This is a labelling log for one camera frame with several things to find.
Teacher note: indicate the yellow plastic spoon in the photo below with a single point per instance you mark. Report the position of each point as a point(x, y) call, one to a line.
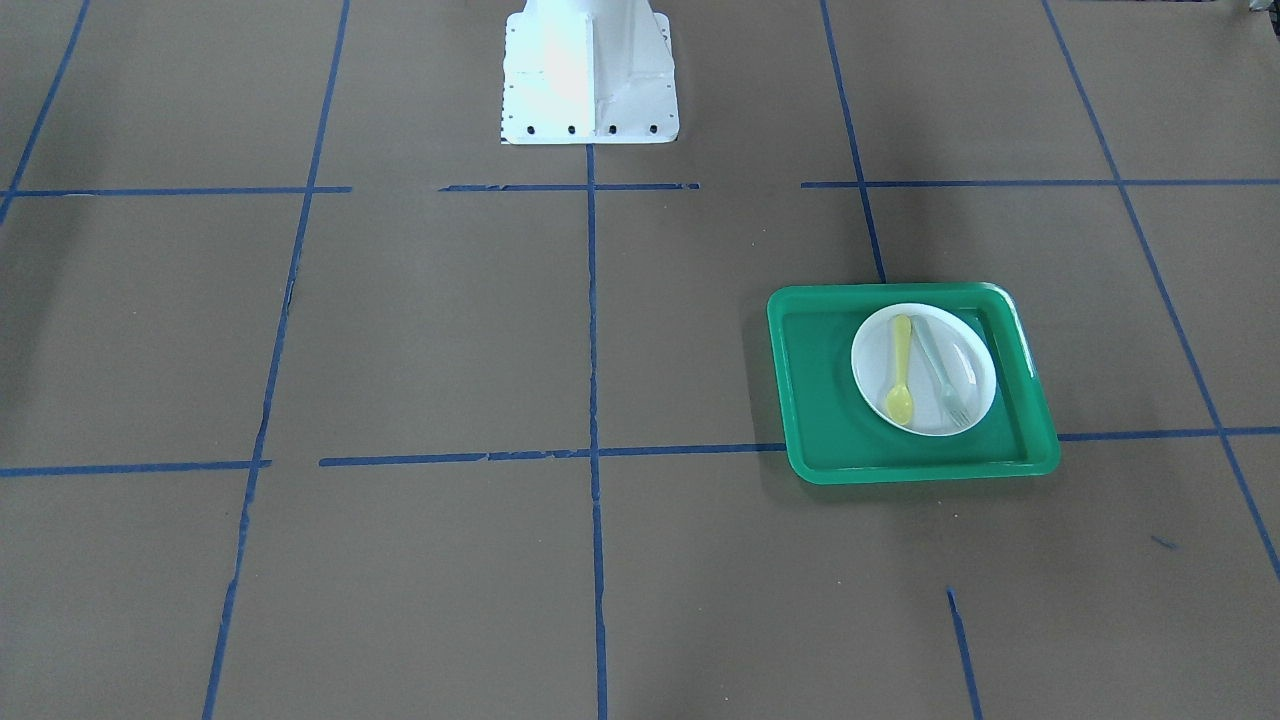
point(899, 403)

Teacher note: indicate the green plastic tray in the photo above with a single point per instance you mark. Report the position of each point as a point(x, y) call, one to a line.
point(832, 436)

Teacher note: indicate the white round plate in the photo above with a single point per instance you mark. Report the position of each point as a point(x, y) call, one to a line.
point(966, 356)

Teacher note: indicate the pale green plastic fork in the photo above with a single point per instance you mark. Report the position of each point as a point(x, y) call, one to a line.
point(949, 398)

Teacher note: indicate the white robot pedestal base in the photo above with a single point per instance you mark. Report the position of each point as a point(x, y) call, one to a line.
point(580, 72)

